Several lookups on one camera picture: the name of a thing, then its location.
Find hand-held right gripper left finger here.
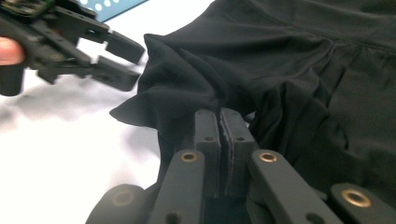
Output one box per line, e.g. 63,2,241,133
193,107,223,200

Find light blue plastic basket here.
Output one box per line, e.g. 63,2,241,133
78,0,149,23

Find black shorts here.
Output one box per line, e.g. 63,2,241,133
109,0,396,224

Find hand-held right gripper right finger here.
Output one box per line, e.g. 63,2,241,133
219,106,261,199

